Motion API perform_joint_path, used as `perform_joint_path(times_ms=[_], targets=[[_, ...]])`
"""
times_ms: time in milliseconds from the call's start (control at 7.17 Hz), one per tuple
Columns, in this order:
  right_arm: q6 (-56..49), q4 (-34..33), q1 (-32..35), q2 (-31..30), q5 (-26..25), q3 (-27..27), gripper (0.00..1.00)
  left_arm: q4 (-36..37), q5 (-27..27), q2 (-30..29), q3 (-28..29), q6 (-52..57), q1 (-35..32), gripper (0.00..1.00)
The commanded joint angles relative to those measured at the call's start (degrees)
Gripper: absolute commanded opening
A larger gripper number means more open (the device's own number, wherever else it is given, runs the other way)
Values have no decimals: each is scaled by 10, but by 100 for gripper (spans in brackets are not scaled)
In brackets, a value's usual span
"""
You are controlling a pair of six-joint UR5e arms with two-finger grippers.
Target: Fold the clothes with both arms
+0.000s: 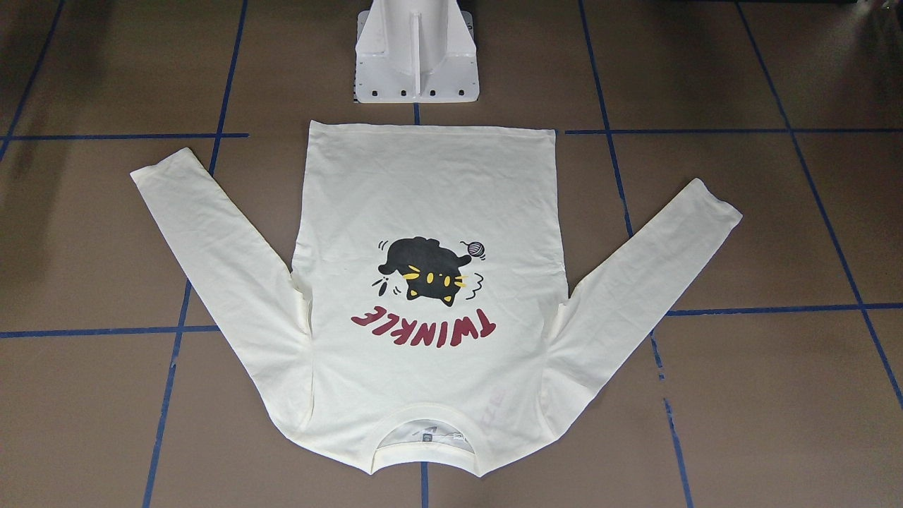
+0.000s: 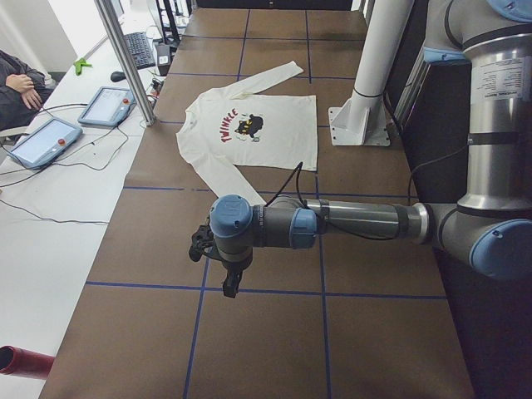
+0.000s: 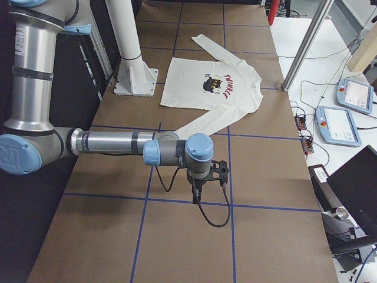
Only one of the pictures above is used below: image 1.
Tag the cream long-sleeve cat shirt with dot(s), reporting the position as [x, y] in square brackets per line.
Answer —
[425, 314]

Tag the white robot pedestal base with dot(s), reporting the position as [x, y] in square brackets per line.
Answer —
[415, 52]

